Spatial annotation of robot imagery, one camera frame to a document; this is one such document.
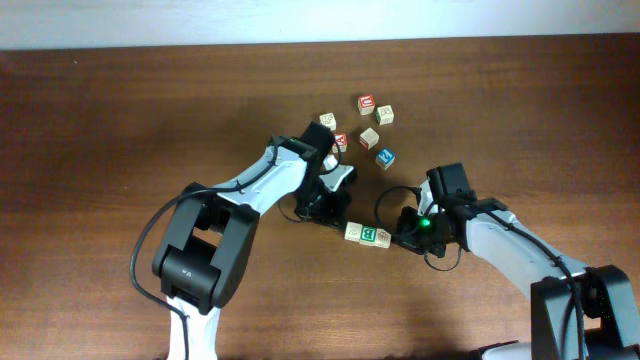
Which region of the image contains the wooden block green side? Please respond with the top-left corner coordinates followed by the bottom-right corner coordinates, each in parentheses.
top-left (344, 222), bottom-right (363, 242)

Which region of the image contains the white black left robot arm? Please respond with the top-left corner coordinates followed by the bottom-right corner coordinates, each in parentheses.
top-left (151, 123), bottom-right (356, 359)

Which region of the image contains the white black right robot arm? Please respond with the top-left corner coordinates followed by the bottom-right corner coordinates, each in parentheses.
top-left (392, 163), bottom-right (639, 359)

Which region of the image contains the wooden block red side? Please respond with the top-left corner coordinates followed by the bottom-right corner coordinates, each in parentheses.
top-left (359, 128), bottom-right (380, 150)

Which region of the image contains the red letter A block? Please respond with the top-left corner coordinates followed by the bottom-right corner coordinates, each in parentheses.
top-left (332, 133), bottom-right (348, 153)

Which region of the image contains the green letter B block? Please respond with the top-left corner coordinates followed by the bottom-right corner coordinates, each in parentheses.
top-left (359, 226), bottom-right (377, 246)

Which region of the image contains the plain wooden block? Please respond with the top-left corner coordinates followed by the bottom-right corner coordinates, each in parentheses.
top-left (376, 105), bottom-right (395, 126)
top-left (319, 112), bottom-right (337, 131)

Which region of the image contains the red letter U block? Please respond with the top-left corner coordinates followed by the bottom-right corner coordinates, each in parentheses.
top-left (357, 94), bottom-right (376, 116)

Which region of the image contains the blue number 2 block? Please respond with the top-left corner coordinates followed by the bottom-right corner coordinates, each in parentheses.
top-left (375, 148), bottom-right (396, 170)

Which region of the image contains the wooden shell picture block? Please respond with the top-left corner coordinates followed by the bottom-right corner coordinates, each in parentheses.
top-left (374, 228), bottom-right (391, 249)

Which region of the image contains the plain wooden block upper left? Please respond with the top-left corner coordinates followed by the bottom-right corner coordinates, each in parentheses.
top-left (319, 112), bottom-right (337, 131)

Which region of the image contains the plain wooden block top right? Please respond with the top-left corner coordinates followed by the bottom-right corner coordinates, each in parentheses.
top-left (376, 105), bottom-right (395, 126)

